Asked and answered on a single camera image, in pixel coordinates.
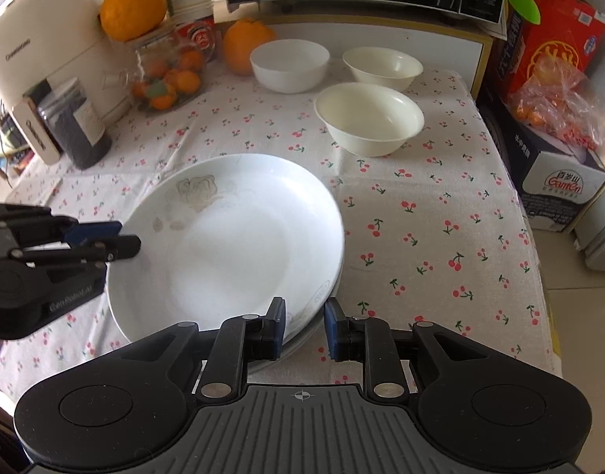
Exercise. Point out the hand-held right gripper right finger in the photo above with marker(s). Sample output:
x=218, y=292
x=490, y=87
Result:
x=333, y=331

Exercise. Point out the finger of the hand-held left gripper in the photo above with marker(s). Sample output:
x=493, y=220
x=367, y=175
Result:
x=119, y=249
x=97, y=233

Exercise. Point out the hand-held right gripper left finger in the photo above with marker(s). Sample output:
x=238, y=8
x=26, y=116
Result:
x=277, y=328

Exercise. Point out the white plate with flower print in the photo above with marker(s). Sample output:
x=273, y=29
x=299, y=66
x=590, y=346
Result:
x=223, y=247

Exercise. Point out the cream bowl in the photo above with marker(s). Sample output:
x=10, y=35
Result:
x=369, y=118
x=383, y=69

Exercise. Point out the white round bowl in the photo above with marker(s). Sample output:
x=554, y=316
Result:
x=288, y=66

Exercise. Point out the clear jar with dark contents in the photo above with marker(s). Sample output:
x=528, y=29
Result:
x=77, y=128

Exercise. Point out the cherry print tablecloth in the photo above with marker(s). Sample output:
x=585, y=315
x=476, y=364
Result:
x=430, y=197

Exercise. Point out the glass jar of small oranges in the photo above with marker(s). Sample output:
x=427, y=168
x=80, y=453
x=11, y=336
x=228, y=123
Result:
x=171, y=84

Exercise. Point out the white air fryer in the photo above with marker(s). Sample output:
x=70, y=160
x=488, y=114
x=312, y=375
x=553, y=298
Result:
x=45, y=34

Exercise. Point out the large orange with leaves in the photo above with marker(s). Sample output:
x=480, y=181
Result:
x=133, y=7

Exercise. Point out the stack of paper cups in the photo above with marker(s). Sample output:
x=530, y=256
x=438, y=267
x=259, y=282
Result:
x=196, y=19

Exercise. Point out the cardboard water box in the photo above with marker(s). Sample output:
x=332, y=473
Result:
x=554, y=182

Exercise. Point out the grey refrigerator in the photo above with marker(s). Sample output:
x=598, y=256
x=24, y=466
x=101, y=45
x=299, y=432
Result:
x=601, y=217

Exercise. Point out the plastic bag of oranges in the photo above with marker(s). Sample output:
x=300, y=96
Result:
x=559, y=108

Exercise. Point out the red gift box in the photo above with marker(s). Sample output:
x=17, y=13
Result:
x=561, y=39

